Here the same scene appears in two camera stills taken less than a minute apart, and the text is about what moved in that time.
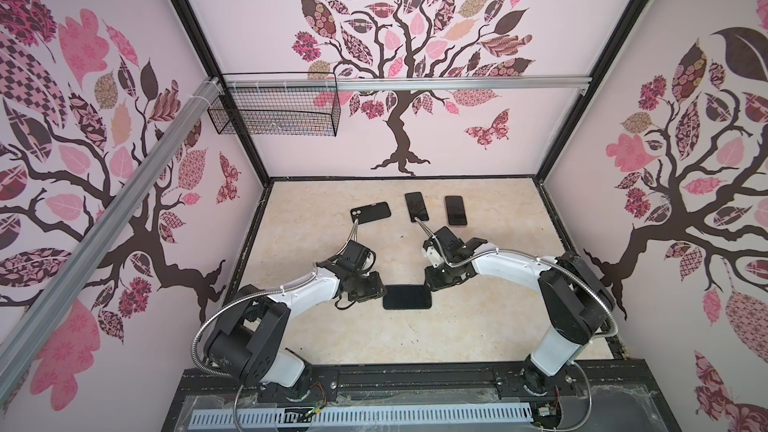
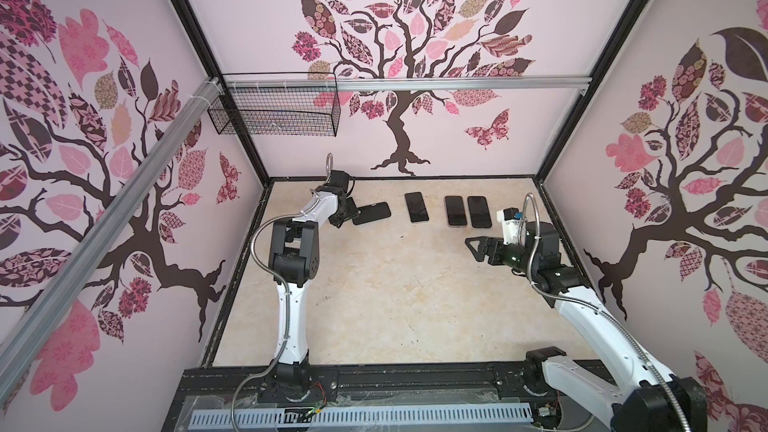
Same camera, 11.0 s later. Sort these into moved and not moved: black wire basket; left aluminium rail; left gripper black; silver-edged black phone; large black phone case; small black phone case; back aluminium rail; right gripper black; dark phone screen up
Moved: right gripper black; dark phone screen up; left gripper black; large black phone case
Not moved: back aluminium rail; silver-edged black phone; black wire basket; left aluminium rail; small black phone case
